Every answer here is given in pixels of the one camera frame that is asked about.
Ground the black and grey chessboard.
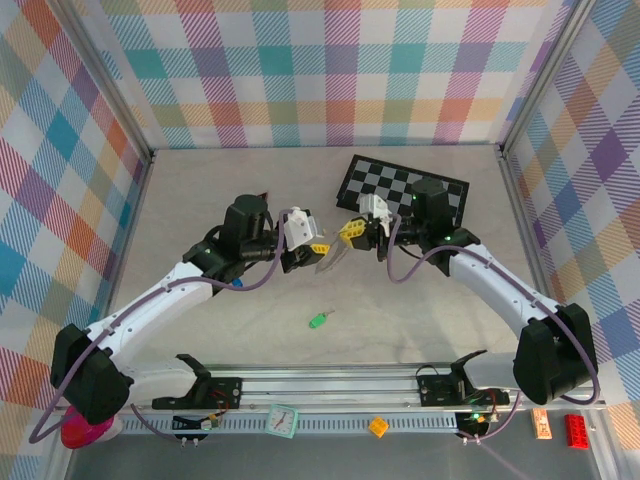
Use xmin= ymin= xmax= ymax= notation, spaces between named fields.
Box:
xmin=334 ymin=153 xmax=471 ymax=241

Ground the small connector board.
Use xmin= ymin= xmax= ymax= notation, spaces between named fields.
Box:
xmin=462 ymin=409 xmax=501 ymax=431
xmin=172 ymin=412 xmax=224 ymax=434

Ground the aluminium floor rail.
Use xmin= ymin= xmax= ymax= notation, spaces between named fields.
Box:
xmin=47 ymin=149 xmax=155 ymax=480
xmin=497 ymin=144 xmax=619 ymax=480

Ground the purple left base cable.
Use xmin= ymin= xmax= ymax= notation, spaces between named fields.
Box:
xmin=130 ymin=404 xmax=184 ymax=445

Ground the small right connector board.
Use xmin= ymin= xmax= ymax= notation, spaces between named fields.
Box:
xmin=462 ymin=409 xmax=501 ymax=431

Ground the red toy brick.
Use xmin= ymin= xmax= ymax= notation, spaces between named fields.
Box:
xmin=564 ymin=413 xmax=591 ymax=449

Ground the aluminium right corner post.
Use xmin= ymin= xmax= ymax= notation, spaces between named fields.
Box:
xmin=499 ymin=0 xmax=599 ymax=159

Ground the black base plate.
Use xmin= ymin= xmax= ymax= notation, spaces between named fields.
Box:
xmin=207 ymin=375 xmax=245 ymax=410
xmin=417 ymin=374 xmax=464 ymax=407

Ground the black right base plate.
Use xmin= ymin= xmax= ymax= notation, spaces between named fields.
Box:
xmin=417 ymin=374 xmax=464 ymax=407

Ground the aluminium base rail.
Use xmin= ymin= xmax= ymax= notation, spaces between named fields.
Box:
xmin=132 ymin=364 xmax=606 ymax=414

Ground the aluminium left corner post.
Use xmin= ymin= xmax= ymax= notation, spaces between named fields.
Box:
xmin=52 ymin=0 xmax=156 ymax=161

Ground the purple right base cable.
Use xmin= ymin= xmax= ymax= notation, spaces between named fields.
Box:
xmin=462 ymin=392 xmax=521 ymax=445

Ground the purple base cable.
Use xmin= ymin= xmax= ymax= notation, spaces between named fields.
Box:
xmin=462 ymin=392 xmax=521 ymax=445
xmin=130 ymin=404 xmax=184 ymax=445

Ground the small teal clock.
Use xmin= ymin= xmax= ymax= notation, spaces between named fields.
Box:
xmin=266 ymin=403 xmax=300 ymax=440

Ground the printed wooden block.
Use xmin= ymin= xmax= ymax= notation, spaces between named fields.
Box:
xmin=531 ymin=407 xmax=554 ymax=441

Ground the clear plastic bag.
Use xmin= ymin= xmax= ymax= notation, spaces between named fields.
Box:
xmin=314 ymin=234 xmax=351 ymax=275

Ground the slotted grey cable duct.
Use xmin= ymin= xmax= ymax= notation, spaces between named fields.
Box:
xmin=119 ymin=414 xmax=461 ymax=434

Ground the aluminium corner post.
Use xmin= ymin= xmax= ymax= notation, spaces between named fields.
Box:
xmin=52 ymin=0 xmax=156 ymax=161
xmin=499 ymin=0 xmax=599 ymax=159

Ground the aluminium right floor rail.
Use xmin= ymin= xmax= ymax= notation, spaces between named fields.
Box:
xmin=497 ymin=144 xmax=619 ymax=480

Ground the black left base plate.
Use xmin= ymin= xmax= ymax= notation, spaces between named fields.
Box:
xmin=207 ymin=375 xmax=245 ymax=410

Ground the small left connector board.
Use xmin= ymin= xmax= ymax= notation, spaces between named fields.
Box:
xmin=172 ymin=412 xmax=224 ymax=434

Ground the pink plastic cup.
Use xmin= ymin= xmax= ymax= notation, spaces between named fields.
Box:
xmin=59 ymin=405 xmax=124 ymax=454

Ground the green key tag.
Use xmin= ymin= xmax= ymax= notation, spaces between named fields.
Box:
xmin=307 ymin=309 xmax=335 ymax=331

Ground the aluminium left floor rail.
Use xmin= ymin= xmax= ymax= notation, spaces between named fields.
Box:
xmin=47 ymin=149 xmax=155 ymax=480

